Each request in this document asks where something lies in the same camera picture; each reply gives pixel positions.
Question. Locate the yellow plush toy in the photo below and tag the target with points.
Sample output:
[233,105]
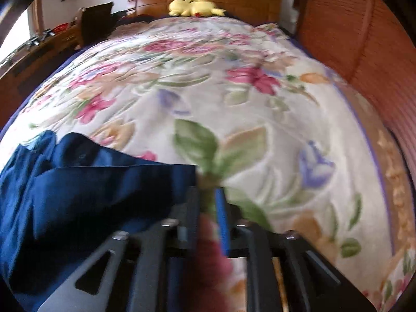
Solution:
[198,6]

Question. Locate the red object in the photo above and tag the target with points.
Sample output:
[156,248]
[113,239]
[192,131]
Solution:
[61,27]

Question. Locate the wooden wardrobe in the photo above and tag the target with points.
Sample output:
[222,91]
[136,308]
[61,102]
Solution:
[357,39]

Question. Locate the wooden headboard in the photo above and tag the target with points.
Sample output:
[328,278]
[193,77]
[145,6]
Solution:
[243,0]

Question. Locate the floral blanket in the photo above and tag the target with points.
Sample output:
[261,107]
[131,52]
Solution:
[260,130]

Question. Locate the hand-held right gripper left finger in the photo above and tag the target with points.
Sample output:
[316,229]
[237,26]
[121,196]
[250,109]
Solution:
[191,208]

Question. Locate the window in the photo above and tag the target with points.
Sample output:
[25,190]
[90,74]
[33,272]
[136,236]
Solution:
[16,35]

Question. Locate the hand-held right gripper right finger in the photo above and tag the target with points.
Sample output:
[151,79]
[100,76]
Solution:
[222,221]

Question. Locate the wooden desk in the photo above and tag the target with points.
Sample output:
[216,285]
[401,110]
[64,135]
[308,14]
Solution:
[39,61]

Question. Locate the blue suit jacket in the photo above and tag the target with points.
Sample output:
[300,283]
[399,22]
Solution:
[81,201]

